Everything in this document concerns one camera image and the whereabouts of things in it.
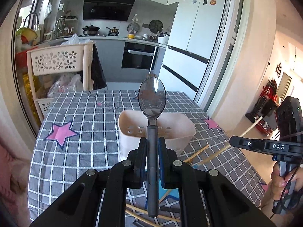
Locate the wooden chopstick on table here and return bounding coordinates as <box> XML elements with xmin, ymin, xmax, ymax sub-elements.
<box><xmin>184</xmin><ymin>145</ymin><xmax>209</xmax><ymax>162</ymax></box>

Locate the black range hood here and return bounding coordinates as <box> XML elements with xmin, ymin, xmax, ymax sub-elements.
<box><xmin>83</xmin><ymin>0</ymin><xmax>136</xmax><ymax>22</ymax></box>

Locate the white refrigerator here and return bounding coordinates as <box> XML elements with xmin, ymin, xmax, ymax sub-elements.
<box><xmin>159</xmin><ymin>0</ymin><xmax>226</xmax><ymax>100</ymax></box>

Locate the beige plastic utensil holder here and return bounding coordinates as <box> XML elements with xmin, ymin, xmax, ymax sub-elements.
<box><xmin>118</xmin><ymin>110</ymin><xmax>196</xmax><ymax>161</ymax></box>

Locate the dark grey metal spoon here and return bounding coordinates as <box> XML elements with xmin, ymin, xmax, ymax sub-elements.
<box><xmin>138</xmin><ymin>77</ymin><xmax>166</xmax><ymax>217</ymax></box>

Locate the black built-in oven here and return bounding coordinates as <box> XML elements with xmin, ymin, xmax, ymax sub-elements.
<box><xmin>122</xmin><ymin>42</ymin><xmax>157</xmax><ymax>70</ymax></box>

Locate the long wooden chopstick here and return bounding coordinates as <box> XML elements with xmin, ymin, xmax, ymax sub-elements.
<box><xmin>125</xmin><ymin>203</ymin><xmax>182</xmax><ymax>227</ymax></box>

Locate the black wok on stove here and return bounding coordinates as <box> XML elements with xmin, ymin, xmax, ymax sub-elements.
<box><xmin>82</xmin><ymin>26</ymin><xmax>100</xmax><ymax>36</ymax></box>

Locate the person's right hand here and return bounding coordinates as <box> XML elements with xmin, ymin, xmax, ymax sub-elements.
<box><xmin>269</xmin><ymin>163</ymin><xmax>302</xmax><ymax>201</ymax></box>

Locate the beige plastic basket shelf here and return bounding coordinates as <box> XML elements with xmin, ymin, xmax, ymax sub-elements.
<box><xmin>27</xmin><ymin>42</ymin><xmax>94</xmax><ymax>121</ymax></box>

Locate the grey checkered star tablecloth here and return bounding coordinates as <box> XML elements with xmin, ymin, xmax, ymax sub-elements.
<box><xmin>28</xmin><ymin>90</ymin><xmax>265</xmax><ymax>220</ymax></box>

